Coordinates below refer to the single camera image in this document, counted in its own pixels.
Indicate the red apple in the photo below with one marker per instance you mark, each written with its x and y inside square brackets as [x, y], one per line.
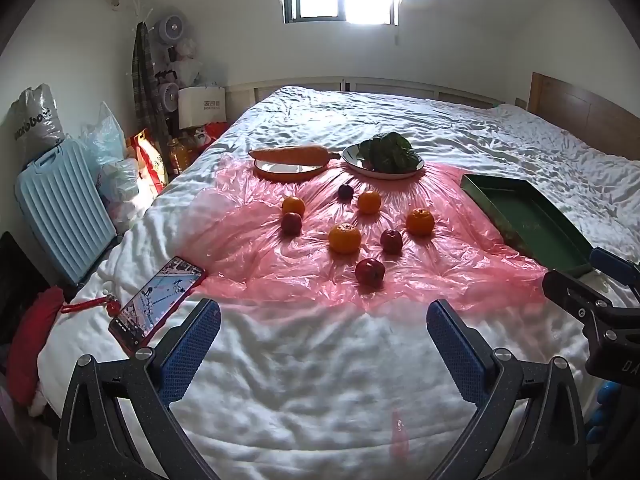
[391, 240]
[370, 272]
[291, 224]

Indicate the dark plum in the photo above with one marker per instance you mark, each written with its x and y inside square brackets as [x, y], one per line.
[345, 191]

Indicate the light blue ribbed suitcase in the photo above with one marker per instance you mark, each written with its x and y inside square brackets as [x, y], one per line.
[65, 210]

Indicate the white plate with dark rim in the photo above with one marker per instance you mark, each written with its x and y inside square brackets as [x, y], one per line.
[352, 157]

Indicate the wooden headboard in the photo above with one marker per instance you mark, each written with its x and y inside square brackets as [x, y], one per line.
[575, 105]

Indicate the red cloth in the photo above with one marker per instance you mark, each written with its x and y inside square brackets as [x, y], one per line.
[32, 345]

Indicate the large grey fan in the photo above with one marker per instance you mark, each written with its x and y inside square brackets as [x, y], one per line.
[172, 27]

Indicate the carrot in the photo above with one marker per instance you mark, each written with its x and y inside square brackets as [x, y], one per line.
[290, 155]

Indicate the plaid scarf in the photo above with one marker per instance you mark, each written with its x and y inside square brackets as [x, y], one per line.
[147, 90]

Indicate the green tray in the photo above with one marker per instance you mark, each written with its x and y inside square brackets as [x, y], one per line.
[525, 215]

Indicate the clear bluish plastic bag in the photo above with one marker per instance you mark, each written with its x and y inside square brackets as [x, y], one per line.
[102, 132]

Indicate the orange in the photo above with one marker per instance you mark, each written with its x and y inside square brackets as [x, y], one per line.
[419, 221]
[344, 238]
[293, 206]
[369, 201]

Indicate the white plastic bag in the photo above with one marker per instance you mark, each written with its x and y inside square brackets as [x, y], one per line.
[120, 185]

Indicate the dark green leafy vegetable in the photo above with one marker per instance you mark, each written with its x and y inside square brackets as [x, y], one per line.
[390, 155]

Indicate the white paper bag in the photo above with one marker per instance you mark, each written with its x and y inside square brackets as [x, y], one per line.
[202, 105]

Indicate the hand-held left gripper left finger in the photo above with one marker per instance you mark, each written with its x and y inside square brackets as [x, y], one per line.
[192, 352]

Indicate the red shopping bag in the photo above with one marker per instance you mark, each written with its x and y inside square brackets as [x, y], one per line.
[150, 160]

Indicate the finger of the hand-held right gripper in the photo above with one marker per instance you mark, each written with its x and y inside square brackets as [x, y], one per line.
[607, 260]
[570, 287]

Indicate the orange oval plate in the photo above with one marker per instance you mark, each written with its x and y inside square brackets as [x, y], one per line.
[285, 175]

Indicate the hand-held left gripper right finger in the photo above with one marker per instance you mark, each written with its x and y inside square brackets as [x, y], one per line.
[455, 352]

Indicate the person's right hand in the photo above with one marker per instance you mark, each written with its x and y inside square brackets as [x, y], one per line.
[605, 392]

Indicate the cooking oil bottle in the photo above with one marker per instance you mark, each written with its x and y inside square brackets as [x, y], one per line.
[179, 155]

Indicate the silver plastic bag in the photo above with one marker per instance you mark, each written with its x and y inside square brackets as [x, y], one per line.
[37, 120]

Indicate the white bed rail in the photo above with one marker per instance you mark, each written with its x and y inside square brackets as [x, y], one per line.
[300, 85]

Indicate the smartphone in red case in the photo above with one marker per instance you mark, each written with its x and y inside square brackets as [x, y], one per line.
[155, 300]

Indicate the pink plastic sheet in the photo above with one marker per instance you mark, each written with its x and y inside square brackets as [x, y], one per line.
[310, 265]

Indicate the small grey fan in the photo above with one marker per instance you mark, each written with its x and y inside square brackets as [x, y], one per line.
[169, 93]

